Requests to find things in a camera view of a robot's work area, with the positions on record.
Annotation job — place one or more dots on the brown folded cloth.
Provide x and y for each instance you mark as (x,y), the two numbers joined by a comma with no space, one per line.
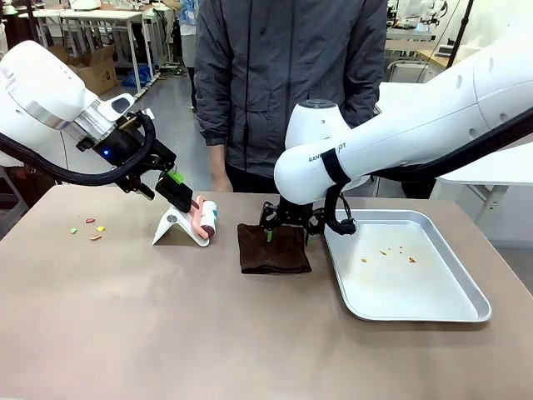
(270,258)

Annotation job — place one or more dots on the silver metal tray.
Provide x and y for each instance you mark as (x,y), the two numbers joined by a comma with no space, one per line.
(395,287)

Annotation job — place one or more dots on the white lab table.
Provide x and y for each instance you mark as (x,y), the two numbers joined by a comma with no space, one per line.
(96,16)

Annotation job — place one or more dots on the brown cardboard box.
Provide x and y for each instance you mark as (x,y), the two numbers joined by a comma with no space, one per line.
(96,71)

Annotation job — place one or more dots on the person's right hand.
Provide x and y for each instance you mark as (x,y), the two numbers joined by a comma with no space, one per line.
(218,171)

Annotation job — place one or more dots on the bystander in blue top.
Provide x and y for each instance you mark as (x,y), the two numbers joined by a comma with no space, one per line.
(187,25)

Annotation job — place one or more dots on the blue plastic bag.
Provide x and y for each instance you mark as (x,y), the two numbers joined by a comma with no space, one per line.
(139,76)

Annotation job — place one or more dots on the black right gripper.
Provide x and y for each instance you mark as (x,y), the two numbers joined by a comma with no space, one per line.
(293,212)

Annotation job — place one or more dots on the white folding stand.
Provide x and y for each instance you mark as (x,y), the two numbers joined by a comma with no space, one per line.
(166,229)

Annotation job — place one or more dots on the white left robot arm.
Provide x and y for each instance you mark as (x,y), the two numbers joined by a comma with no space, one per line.
(37,83)

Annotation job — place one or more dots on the person's right forearm grey sleeve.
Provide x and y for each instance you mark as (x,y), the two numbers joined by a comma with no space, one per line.
(212,116)

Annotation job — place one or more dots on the person in grey jacket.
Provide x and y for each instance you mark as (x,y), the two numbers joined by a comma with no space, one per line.
(291,62)

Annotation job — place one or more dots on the white side table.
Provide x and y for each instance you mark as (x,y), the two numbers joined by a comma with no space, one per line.
(491,175)

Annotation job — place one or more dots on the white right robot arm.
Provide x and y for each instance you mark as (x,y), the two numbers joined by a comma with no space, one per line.
(416,125)

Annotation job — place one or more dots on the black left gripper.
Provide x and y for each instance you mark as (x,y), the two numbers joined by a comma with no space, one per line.
(121,146)

